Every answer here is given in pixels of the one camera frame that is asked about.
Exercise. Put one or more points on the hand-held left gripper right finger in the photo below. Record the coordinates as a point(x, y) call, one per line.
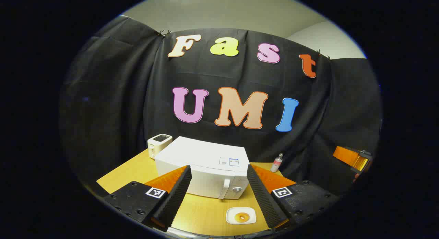
point(265, 201)

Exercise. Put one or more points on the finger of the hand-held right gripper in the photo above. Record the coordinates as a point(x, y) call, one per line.
point(351, 158)

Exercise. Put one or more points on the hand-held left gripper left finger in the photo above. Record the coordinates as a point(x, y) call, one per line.
point(171, 201)

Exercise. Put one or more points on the glazed donut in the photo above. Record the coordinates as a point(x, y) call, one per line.
point(238, 217)

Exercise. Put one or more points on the white microwave oven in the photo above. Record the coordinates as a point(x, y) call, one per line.
point(199, 160)

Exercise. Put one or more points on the white square plate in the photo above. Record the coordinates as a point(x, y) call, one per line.
point(231, 219)

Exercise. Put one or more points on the small pink label bottle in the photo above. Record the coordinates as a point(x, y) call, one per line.
point(276, 163)

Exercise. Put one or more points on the white toaster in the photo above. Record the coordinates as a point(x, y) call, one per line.
point(158, 144)

